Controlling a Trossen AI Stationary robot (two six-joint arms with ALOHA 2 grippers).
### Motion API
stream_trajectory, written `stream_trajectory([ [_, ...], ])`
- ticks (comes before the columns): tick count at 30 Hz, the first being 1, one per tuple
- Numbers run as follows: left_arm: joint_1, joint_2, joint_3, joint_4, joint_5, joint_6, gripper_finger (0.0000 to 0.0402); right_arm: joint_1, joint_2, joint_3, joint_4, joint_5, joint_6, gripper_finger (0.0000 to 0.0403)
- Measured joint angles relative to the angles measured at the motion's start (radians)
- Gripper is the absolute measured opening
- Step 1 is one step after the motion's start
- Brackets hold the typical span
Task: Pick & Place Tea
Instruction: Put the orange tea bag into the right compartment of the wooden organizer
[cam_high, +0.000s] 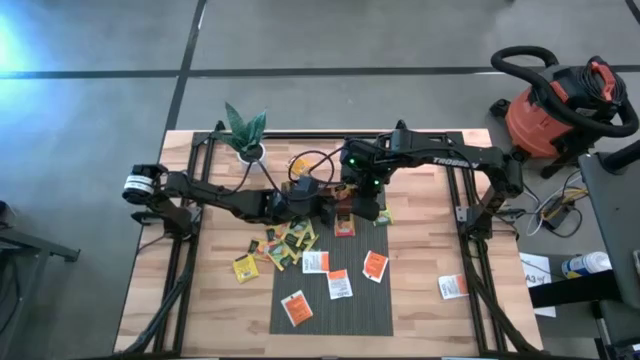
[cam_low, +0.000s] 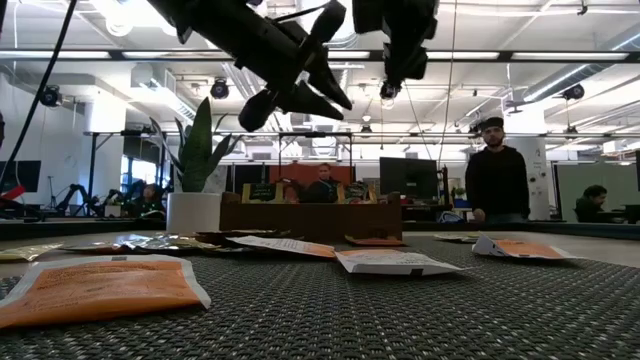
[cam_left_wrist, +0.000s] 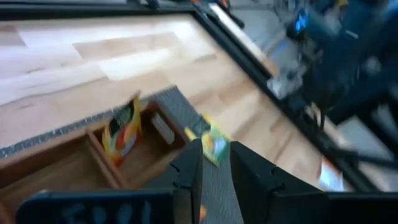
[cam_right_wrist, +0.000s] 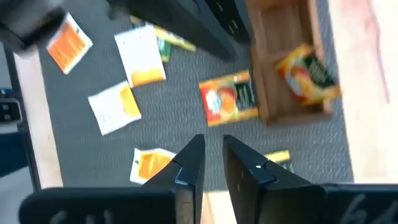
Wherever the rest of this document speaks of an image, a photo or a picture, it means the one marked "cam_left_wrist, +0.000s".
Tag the brown wooden tea tray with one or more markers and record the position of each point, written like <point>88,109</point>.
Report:
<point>62,174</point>

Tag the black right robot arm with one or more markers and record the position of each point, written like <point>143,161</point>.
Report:
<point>342,62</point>

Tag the black metal rig frame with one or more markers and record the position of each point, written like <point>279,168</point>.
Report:
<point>93,11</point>

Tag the orange white tea packet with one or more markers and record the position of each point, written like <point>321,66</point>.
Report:
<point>331,177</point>

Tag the orange yellow tea packet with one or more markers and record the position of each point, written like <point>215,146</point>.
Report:
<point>122,137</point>

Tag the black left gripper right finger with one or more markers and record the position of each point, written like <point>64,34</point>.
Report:
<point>280,202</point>

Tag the grey woven placemat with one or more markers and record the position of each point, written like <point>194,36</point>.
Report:
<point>217,193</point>

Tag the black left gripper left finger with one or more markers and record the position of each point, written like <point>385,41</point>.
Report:
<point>124,205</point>

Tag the green yellow tea packet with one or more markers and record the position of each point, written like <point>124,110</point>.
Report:
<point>214,146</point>

